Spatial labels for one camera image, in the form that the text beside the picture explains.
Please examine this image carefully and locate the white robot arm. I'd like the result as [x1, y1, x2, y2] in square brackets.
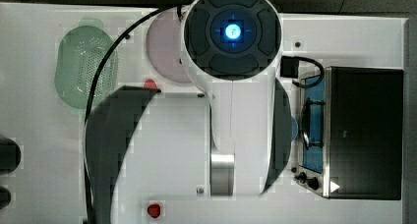
[85, 0, 291, 224]

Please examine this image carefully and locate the black toaster oven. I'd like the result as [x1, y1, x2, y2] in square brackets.
[293, 67, 404, 200]

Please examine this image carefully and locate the red plush strawberry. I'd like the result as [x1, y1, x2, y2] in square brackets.
[144, 79, 157, 89]

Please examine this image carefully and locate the purple round plate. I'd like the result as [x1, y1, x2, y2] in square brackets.
[146, 8, 190, 84]

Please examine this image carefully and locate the blue round bowl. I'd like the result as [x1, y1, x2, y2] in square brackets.
[291, 117, 299, 141]

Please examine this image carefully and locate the small red plush fruit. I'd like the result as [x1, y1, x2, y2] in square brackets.
[147, 203, 161, 218]

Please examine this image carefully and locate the green perforated colander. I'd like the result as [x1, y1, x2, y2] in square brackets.
[54, 18, 113, 109]

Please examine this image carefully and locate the black object at left edge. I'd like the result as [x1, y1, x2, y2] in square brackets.
[0, 138, 22, 175]

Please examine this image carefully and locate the black small object left edge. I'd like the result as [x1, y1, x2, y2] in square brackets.
[0, 187, 12, 209]

